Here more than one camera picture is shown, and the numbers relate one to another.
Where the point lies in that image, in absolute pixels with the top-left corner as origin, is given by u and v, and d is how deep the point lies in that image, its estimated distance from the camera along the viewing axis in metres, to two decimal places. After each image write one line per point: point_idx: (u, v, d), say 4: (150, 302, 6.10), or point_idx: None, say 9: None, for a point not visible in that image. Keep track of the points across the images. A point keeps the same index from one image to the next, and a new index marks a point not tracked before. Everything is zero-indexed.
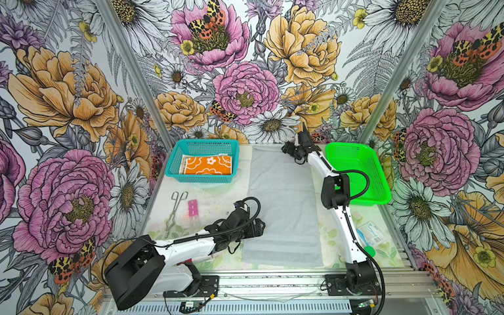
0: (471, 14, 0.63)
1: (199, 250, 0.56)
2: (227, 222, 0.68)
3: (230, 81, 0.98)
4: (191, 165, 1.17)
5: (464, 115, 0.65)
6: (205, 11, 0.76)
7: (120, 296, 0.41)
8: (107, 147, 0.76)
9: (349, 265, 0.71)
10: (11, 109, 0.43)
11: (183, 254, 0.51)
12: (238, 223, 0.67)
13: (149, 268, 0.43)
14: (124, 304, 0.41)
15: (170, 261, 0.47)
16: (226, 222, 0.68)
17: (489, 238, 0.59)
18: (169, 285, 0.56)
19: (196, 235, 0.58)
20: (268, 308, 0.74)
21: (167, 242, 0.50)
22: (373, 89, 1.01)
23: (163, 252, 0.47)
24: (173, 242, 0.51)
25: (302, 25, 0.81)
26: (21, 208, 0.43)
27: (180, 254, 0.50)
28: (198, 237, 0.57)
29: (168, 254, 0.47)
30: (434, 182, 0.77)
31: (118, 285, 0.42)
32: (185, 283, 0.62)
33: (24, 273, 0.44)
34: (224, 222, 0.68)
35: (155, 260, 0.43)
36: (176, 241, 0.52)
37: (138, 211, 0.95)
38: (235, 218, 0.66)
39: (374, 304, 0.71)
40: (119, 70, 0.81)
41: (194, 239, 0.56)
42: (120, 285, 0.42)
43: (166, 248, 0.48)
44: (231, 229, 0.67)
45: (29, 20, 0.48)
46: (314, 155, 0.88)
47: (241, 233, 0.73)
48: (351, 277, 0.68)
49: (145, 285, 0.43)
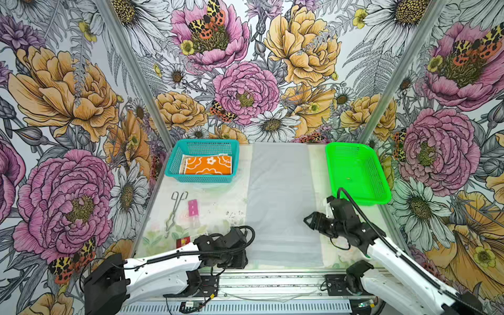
0: (471, 14, 0.63)
1: (182, 268, 0.53)
2: (224, 237, 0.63)
3: (230, 81, 0.98)
4: (191, 165, 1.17)
5: (464, 115, 0.65)
6: (205, 11, 0.76)
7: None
8: (107, 147, 0.76)
9: (349, 270, 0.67)
10: (11, 109, 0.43)
11: (159, 273, 0.48)
12: (233, 245, 0.64)
13: (111, 292, 0.41)
14: None
15: (142, 282, 0.46)
16: (223, 239, 0.64)
17: (489, 238, 0.59)
18: (160, 292, 0.57)
19: (177, 252, 0.53)
20: (268, 308, 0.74)
21: (138, 262, 0.47)
22: (373, 89, 1.01)
23: (131, 274, 0.45)
24: (146, 262, 0.48)
25: (302, 25, 0.81)
26: (21, 208, 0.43)
27: (154, 274, 0.48)
28: (179, 254, 0.53)
29: (138, 275, 0.45)
30: (434, 182, 0.77)
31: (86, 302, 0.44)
32: (180, 289, 0.62)
33: (24, 273, 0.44)
34: (220, 237, 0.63)
35: (121, 285, 0.42)
36: (149, 260, 0.49)
37: (138, 211, 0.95)
38: (233, 237, 0.64)
39: (374, 304, 0.71)
40: (119, 71, 0.81)
41: (174, 256, 0.52)
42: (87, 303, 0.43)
43: (135, 270, 0.46)
44: (224, 250, 0.63)
45: (29, 20, 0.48)
46: (382, 251, 0.52)
47: (230, 258, 0.68)
48: (351, 280, 0.67)
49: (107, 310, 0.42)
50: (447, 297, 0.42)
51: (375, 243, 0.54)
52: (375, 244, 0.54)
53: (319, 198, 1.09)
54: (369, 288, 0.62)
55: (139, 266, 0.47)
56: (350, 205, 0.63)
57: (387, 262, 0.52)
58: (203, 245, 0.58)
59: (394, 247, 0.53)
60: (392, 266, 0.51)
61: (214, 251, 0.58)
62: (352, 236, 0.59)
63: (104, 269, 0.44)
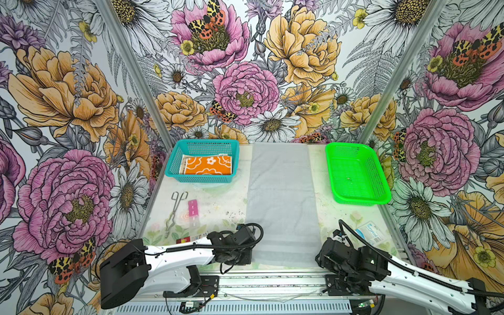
0: (471, 14, 0.63)
1: (195, 260, 0.53)
2: (233, 235, 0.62)
3: (230, 81, 0.98)
4: (191, 165, 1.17)
5: (464, 115, 0.65)
6: (205, 11, 0.76)
7: (103, 298, 0.42)
8: (107, 147, 0.76)
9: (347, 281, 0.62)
10: (11, 109, 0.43)
11: (176, 262, 0.49)
12: (243, 243, 0.65)
13: (132, 276, 0.42)
14: (109, 304, 0.42)
15: (160, 269, 0.46)
16: (233, 236, 0.66)
17: (489, 238, 0.59)
18: (164, 287, 0.57)
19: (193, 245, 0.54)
20: (268, 308, 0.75)
21: (158, 249, 0.48)
22: (373, 89, 1.01)
23: (152, 260, 0.45)
24: (165, 250, 0.49)
25: (302, 25, 0.81)
26: (21, 208, 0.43)
27: (173, 262, 0.48)
28: (195, 247, 0.54)
29: (158, 263, 0.46)
30: (434, 182, 0.77)
31: (105, 284, 0.43)
32: (182, 287, 0.62)
33: (24, 273, 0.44)
34: (231, 235, 0.66)
35: (140, 270, 0.42)
36: (168, 249, 0.49)
37: (138, 211, 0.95)
38: (243, 232, 0.65)
39: (374, 304, 0.71)
40: (119, 71, 0.81)
41: (191, 249, 0.53)
42: (106, 286, 0.43)
43: (155, 256, 0.46)
44: (235, 246, 0.64)
45: (28, 20, 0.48)
46: (400, 276, 0.52)
47: (239, 255, 0.70)
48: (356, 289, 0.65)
49: (126, 293, 0.42)
50: (470, 296, 0.47)
51: (390, 270, 0.53)
52: (391, 273, 0.52)
53: (319, 198, 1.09)
54: (375, 290, 0.62)
55: (159, 253, 0.47)
56: (340, 243, 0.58)
57: (408, 283, 0.52)
58: (214, 239, 0.60)
59: (410, 269, 0.53)
60: (415, 285, 0.51)
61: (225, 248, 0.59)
62: (361, 272, 0.56)
63: (125, 252, 0.45)
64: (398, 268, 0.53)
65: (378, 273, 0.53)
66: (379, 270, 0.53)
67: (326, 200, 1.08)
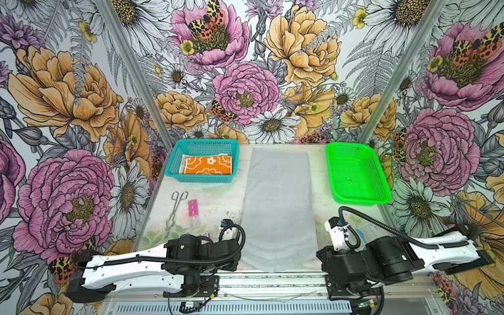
0: (471, 14, 0.63)
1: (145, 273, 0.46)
2: (210, 245, 0.51)
3: (230, 81, 0.98)
4: (191, 165, 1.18)
5: (464, 115, 0.65)
6: (205, 11, 0.76)
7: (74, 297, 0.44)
8: (107, 147, 0.76)
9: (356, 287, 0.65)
10: (11, 109, 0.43)
11: (118, 275, 0.45)
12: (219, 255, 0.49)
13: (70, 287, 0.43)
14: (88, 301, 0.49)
15: (101, 283, 0.45)
16: (208, 247, 0.51)
17: (489, 238, 0.59)
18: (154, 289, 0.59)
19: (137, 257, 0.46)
20: (268, 308, 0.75)
21: (99, 261, 0.46)
22: (373, 89, 1.01)
23: (88, 274, 0.44)
24: (105, 262, 0.46)
25: (302, 25, 0.81)
26: (21, 208, 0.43)
27: (112, 276, 0.45)
28: (138, 259, 0.46)
29: (94, 277, 0.44)
30: (434, 182, 0.77)
31: None
32: (174, 291, 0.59)
33: (24, 273, 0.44)
34: (208, 244, 0.52)
35: (77, 283, 0.43)
36: (107, 262, 0.46)
37: (138, 211, 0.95)
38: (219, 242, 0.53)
39: (374, 303, 0.72)
40: (118, 70, 0.81)
41: (134, 261, 0.46)
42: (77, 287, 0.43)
43: (94, 269, 0.45)
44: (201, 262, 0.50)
45: (28, 20, 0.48)
46: (430, 257, 0.42)
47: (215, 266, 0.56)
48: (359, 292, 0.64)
49: (78, 298, 0.46)
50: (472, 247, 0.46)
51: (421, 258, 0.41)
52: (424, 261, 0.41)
53: (319, 198, 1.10)
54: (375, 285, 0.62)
55: (98, 266, 0.46)
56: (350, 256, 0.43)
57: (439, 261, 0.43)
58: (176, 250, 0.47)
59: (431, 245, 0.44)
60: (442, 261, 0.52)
61: (182, 262, 0.45)
62: (394, 277, 0.41)
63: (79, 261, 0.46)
64: (422, 249, 0.43)
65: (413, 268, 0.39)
66: (415, 264, 0.40)
67: (327, 200, 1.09)
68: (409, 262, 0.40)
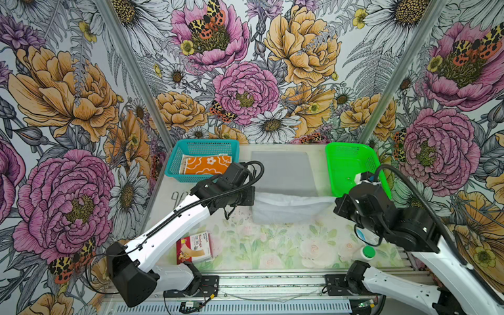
0: (471, 14, 0.63)
1: (191, 224, 0.48)
2: (223, 174, 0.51)
3: (230, 81, 0.98)
4: (191, 165, 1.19)
5: (464, 115, 0.65)
6: (205, 11, 0.76)
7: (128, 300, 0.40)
8: (107, 147, 0.76)
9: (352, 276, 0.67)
10: (11, 109, 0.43)
11: (169, 239, 0.44)
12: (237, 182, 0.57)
13: (125, 277, 0.38)
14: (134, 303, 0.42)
15: (154, 255, 0.42)
16: (223, 177, 0.57)
17: (489, 238, 0.59)
18: (171, 285, 0.56)
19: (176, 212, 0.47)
20: (268, 308, 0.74)
21: (140, 239, 0.43)
22: (373, 89, 1.01)
23: (138, 255, 0.40)
24: (147, 235, 0.43)
25: (302, 25, 0.81)
26: (21, 208, 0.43)
27: (165, 242, 0.43)
28: (180, 212, 0.47)
29: (146, 252, 0.41)
30: (434, 182, 0.77)
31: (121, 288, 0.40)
32: (188, 280, 0.63)
33: (24, 273, 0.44)
34: (220, 176, 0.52)
35: (132, 266, 0.39)
36: (149, 233, 0.44)
37: (138, 211, 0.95)
38: (235, 171, 0.55)
39: (374, 304, 0.71)
40: (119, 70, 0.81)
41: (176, 217, 0.46)
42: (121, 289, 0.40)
43: (139, 249, 0.41)
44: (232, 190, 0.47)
45: (28, 19, 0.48)
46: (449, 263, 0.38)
47: (238, 197, 0.61)
48: (354, 285, 0.65)
49: (140, 287, 0.41)
50: None
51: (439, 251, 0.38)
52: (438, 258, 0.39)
53: None
54: (369, 285, 0.62)
55: (141, 243, 0.42)
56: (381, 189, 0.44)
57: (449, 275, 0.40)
58: (202, 190, 0.51)
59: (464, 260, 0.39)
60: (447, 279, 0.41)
61: (216, 196, 0.49)
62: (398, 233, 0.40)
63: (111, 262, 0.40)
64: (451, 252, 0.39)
65: (424, 242, 0.38)
66: (430, 245, 0.38)
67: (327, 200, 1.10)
68: (428, 237, 0.38)
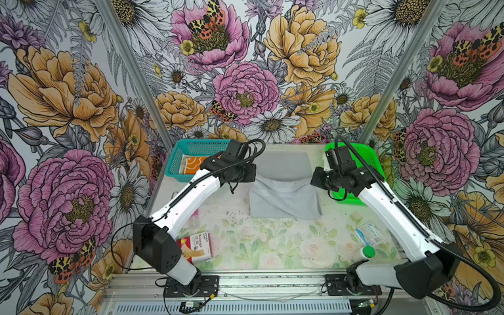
0: (471, 13, 0.63)
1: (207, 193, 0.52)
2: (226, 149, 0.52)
3: (230, 81, 0.98)
4: (191, 165, 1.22)
5: (464, 115, 0.65)
6: (205, 11, 0.76)
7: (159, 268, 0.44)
8: (107, 147, 0.76)
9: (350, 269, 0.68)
10: (11, 109, 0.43)
11: (189, 209, 0.48)
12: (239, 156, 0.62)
13: (157, 243, 0.41)
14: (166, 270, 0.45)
15: (180, 222, 0.46)
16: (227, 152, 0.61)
17: (489, 238, 0.59)
18: (180, 273, 0.58)
19: (192, 183, 0.51)
20: (267, 308, 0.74)
21: (163, 210, 0.46)
22: (373, 89, 1.01)
23: (164, 223, 0.44)
24: (170, 206, 0.47)
25: (302, 25, 0.81)
26: (21, 209, 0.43)
27: (187, 210, 0.47)
28: (195, 183, 0.51)
29: (172, 220, 0.44)
30: (434, 182, 0.77)
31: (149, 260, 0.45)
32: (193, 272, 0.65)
33: (24, 273, 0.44)
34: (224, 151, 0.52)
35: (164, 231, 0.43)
36: (172, 203, 0.47)
37: (138, 211, 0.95)
38: (236, 146, 0.61)
39: (374, 304, 0.71)
40: (119, 70, 0.81)
41: (192, 188, 0.50)
42: (151, 260, 0.45)
43: (165, 217, 0.45)
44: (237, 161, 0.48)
45: (28, 19, 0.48)
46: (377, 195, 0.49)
47: (240, 173, 0.66)
48: (351, 279, 0.67)
49: (172, 251, 0.44)
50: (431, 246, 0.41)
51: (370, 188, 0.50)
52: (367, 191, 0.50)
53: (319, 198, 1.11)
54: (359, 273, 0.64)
55: (166, 212, 0.45)
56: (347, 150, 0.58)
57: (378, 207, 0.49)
58: (209, 165, 0.55)
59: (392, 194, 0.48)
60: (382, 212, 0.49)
61: (226, 168, 0.54)
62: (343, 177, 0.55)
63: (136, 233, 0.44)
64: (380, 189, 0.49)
65: (357, 184, 0.52)
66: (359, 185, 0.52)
67: (326, 200, 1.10)
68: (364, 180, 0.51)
